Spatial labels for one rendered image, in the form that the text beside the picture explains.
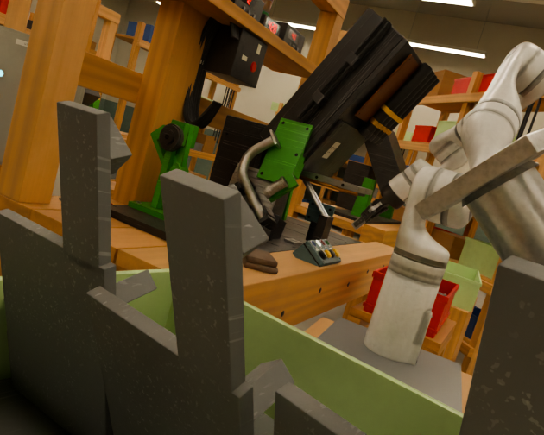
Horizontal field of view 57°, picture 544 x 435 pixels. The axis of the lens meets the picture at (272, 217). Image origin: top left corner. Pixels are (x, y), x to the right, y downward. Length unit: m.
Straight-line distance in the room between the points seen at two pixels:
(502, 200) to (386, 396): 0.41
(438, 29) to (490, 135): 10.10
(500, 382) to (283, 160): 1.42
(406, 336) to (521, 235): 0.69
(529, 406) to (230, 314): 0.14
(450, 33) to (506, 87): 9.92
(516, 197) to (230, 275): 0.13
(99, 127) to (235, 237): 0.16
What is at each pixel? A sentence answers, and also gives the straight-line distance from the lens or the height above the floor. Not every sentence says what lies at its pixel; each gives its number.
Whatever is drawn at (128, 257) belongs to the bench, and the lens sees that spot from 1.08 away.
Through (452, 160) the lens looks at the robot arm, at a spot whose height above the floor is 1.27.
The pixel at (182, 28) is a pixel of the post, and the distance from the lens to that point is 1.61.
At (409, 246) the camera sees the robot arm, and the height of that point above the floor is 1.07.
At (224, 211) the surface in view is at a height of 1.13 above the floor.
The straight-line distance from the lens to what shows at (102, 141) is 0.38.
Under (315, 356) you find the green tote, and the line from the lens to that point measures 0.63.
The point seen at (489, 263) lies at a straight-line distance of 3.99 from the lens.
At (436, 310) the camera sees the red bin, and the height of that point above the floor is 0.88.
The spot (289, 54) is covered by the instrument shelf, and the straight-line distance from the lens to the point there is 1.92.
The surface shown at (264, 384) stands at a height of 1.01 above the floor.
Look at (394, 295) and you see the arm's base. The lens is 0.88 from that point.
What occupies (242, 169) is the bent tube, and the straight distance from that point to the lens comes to 1.59.
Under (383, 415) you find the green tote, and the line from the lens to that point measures 0.61.
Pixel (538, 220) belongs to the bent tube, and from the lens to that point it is 0.22.
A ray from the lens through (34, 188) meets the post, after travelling 1.35.
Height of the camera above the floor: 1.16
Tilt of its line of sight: 7 degrees down
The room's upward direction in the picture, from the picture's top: 16 degrees clockwise
